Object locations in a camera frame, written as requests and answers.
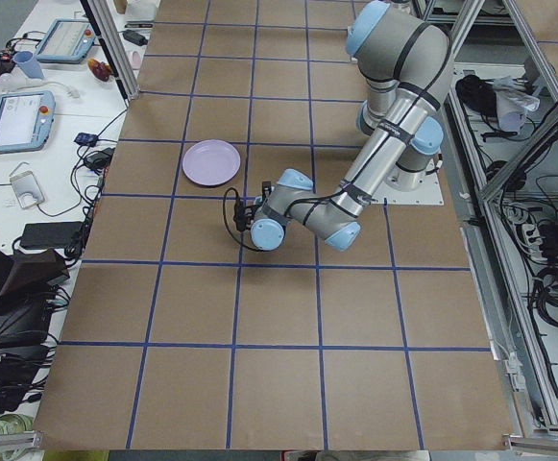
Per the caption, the pink cup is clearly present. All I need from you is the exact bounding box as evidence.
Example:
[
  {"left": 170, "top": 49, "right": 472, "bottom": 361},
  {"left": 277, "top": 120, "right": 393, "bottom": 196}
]
[{"left": 127, "top": 50, "right": 142, "bottom": 70}]

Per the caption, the light blue plastic cup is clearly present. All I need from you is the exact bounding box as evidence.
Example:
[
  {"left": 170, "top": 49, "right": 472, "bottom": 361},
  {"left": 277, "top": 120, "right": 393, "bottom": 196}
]
[{"left": 12, "top": 50, "right": 44, "bottom": 80}]

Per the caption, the black power adapter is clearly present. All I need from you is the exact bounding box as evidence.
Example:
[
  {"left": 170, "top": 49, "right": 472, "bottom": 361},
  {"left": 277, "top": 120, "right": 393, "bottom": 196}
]
[{"left": 83, "top": 147, "right": 114, "bottom": 171}]

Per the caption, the lilac round plate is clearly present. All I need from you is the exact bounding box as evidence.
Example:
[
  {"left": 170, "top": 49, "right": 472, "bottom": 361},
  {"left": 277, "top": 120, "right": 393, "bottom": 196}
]
[{"left": 182, "top": 139, "right": 241, "bottom": 187}]

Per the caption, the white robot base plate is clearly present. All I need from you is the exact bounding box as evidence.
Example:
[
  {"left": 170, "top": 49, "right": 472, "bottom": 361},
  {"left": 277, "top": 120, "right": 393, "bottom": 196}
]
[{"left": 377, "top": 155, "right": 445, "bottom": 206}]

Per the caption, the small blue device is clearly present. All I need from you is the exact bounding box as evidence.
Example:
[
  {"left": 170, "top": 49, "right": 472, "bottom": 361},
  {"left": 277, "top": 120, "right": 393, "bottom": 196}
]
[{"left": 74, "top": 133, "right": 99, "bottom": 147}]

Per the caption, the red brown bowl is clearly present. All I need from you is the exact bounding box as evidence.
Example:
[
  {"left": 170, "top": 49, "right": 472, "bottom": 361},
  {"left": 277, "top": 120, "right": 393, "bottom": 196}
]
[{"left": 87, "top": 59, "right": 112, "bottom": 82}]

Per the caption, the blue teach pendant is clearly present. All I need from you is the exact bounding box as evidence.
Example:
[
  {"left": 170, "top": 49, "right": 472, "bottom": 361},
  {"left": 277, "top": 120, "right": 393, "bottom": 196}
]
[
  {"left": 0, "top": 91, "right": 56, "bottom": 154},
  {"left": 35, "top": 19, "right": 96, "bottom": 63}
]

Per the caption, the white power strip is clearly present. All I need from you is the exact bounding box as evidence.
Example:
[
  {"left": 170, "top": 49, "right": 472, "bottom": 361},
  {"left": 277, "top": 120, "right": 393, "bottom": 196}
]
[{"left": 518, "top": 223, "right": 546, "bottom": 262}]

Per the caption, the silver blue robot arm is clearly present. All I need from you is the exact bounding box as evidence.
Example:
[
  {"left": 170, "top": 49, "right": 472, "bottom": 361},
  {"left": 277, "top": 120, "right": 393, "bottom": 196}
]
[{"left": 250, "top": 1, "right": 454, "bottom": 251}]

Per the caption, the green plates stack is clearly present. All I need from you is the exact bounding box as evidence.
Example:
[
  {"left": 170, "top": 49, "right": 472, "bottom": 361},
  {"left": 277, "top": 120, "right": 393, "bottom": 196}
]
[{"left": 0, "top": 414, "right": 34, "bottom": 435}]

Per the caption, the lower blue teach pendant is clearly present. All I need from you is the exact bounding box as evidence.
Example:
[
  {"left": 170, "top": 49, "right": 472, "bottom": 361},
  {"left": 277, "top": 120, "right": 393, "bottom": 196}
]
[{"left": 0, "top": 91, "right": 56, "bottom": 154}]

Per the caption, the aluminium side frame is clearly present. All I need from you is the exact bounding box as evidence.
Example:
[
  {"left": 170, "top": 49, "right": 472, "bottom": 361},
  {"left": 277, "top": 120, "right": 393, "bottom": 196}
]
[{"left": 412, "top": 0, "right": 558, "bottom": 433}]

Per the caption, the crumpled clear plastic bag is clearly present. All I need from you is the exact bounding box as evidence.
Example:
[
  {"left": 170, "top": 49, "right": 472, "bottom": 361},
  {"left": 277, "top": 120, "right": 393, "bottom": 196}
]
[{"left": 492, "top": 77, "right": 540, "bottom": 133}]

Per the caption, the upper blue teach pendant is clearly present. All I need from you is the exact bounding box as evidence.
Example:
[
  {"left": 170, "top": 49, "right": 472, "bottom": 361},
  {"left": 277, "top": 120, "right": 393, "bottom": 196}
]
[{"left": 35, "top": 19, "right": 96, "bottom": 63}]

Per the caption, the black cloth bundle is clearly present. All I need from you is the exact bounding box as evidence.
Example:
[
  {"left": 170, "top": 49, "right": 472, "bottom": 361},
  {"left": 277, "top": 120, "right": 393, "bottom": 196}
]
[{"left": 455, "top": 75, "right": 497, "bottom": 117}]

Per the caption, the black flat device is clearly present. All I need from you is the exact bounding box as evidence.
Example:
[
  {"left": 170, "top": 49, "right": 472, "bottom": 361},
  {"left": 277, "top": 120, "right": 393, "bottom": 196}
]
[{"left": 19, "top": 221, "right": 83, "bottom": 250}]

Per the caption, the aluminium frame post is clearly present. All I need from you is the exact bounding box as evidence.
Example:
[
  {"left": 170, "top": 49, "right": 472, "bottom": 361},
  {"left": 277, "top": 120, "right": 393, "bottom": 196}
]
[{"left": 80, "top": 0, "right": 139, "bottom": 102}]

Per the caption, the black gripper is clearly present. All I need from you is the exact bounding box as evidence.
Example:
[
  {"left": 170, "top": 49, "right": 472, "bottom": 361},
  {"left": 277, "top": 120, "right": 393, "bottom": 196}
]
[{"left": 254, "top": 181, "right": 273, "bottom": 206}]

